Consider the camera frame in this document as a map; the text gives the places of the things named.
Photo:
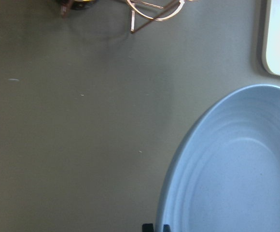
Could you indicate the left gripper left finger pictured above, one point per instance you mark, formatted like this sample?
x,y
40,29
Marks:
x,y
147,227

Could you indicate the blue plate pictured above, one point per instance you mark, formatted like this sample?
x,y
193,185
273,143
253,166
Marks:
x,y
225,174

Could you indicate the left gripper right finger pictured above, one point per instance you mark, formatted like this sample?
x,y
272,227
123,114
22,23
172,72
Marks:
x,y
166,228

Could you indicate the cream rabbit tray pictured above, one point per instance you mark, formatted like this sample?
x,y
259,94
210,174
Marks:
x,y
271,40

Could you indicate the copper wire bottle rack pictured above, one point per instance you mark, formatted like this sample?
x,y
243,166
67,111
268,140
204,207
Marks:
x,y
142,12

